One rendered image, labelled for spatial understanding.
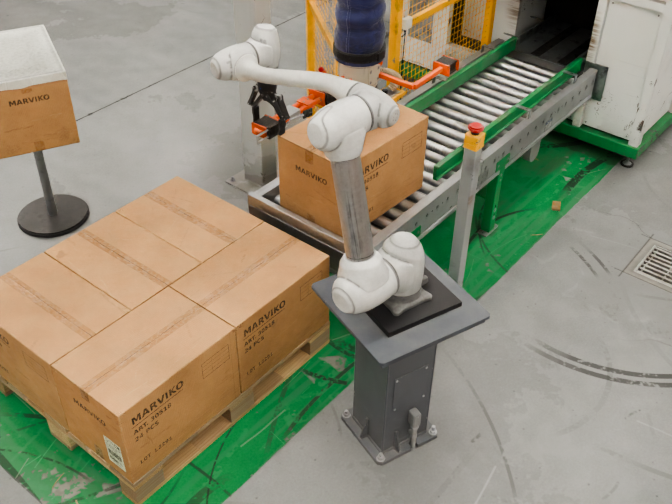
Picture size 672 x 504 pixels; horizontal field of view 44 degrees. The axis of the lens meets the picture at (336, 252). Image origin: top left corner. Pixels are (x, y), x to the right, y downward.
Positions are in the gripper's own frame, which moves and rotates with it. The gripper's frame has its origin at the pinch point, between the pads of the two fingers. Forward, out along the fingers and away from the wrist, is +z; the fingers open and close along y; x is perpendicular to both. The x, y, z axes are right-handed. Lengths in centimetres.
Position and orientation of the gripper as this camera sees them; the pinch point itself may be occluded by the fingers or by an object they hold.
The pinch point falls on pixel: (269, 125)
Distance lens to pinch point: 330.4
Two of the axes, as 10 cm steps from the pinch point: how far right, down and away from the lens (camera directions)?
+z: -0.1, 7.8, 6.3
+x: -6.3, 4.8, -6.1
